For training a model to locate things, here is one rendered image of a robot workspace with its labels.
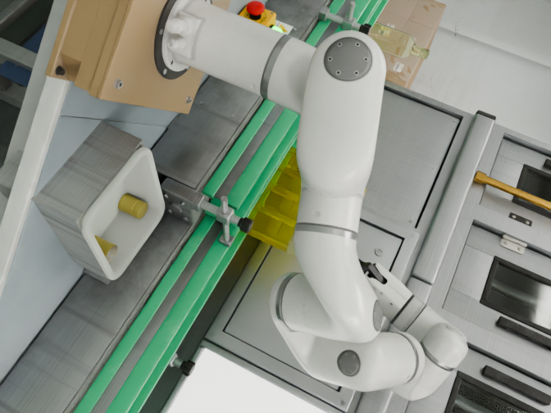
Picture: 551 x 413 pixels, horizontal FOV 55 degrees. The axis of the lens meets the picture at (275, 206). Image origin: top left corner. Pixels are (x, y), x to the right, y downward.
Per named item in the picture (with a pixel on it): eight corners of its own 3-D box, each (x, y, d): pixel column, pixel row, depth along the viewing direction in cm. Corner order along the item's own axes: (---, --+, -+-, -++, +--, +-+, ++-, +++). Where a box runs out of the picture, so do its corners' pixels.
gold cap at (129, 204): (125, 190, 100) (145, 199, 99) (131, 197, 103) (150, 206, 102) (115, 206, 99) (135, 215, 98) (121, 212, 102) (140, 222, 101)
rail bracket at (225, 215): (193, 232, 110) (247, 258, 107) (185, 188, 95) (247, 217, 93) (201, 220, 111) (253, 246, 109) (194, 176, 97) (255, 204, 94)
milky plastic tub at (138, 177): (75, 265, 97) (114, 285, 96) (33, 201, 78) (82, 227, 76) (129, 193, 106) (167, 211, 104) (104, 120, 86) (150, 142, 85)
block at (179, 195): (162, 214, 110) (192, 228, 108) (156, 189, 101) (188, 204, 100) (172, 201, 111) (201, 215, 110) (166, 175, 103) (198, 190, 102)
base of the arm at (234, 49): (140, 72, 74) (238, 115, 71) (162, -21, 69) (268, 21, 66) (192, 67, 88) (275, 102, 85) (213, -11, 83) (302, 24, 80)
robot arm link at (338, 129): (293, 229, 77) (282, 209, 61) (319, 74, 81) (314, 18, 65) (360, 238, 75) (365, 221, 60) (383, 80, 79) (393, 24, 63)
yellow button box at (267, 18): (232, 43, 122) (261, 56, 120) (231, 17, 115) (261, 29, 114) (247, 25, 125) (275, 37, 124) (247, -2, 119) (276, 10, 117)
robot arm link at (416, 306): (417, 314, 114) (407, 305, 114) (430, 299, 106) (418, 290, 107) (398, 339, 111) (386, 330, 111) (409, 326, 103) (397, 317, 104)
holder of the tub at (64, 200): (81, 273, 102) (115, 291, 101) (32, 199, 78) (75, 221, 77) (132, 206, 110) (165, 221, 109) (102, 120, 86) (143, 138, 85)
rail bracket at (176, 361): (134, 355, 112) (189, 385, 109) (128, 346, 106) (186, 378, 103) (145, 338, 113) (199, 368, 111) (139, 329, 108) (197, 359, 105)
